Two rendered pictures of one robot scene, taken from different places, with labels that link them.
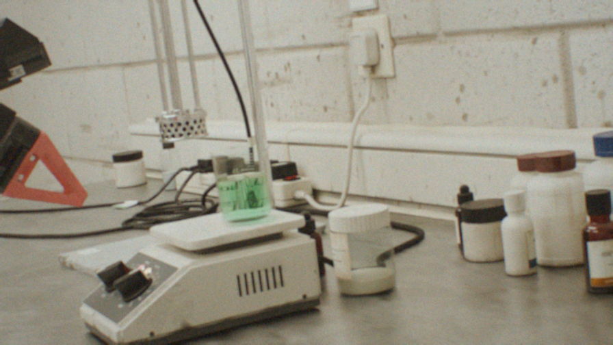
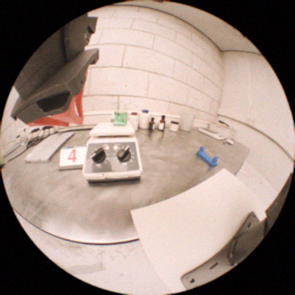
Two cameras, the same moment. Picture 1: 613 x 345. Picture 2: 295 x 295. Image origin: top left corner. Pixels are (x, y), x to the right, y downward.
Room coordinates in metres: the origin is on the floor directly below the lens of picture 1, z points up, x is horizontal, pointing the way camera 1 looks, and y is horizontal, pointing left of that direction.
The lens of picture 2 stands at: (0.90, 0.31, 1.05)
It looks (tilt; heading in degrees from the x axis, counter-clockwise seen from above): 27 degrees down; 276
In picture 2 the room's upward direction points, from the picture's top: 7 degrees clockwise
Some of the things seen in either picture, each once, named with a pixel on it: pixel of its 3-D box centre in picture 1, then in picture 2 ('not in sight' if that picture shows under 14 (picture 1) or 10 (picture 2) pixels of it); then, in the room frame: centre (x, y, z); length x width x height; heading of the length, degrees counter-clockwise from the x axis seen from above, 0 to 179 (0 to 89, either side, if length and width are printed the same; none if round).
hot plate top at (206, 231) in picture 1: (226, 226); (113, 127); (1.04, 0.08, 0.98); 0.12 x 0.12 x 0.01; 26
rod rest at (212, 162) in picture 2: not in sight; (208, 154); (0.69, 0.02, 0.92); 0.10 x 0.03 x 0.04; 112
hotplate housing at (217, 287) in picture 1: (206, 276); (113, 144); (1.03, 0.10, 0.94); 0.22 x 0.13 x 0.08; 116
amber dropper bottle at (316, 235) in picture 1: (308, 242); not in sight; (1.15, 0.00, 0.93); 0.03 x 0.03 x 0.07
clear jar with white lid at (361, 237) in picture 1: (362, 250); not in sight; (1.06, -0.05, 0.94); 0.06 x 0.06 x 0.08
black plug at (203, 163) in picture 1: (208, 164); not in sight; (1.86, 0.16, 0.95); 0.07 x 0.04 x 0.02; 119
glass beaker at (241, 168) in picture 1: (245, 183); (120, 113); (1.03, 0.06, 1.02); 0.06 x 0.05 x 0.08; 84
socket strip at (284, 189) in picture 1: (237, 183); (39, 132); (1.79, 0.11, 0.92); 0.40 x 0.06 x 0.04; 29
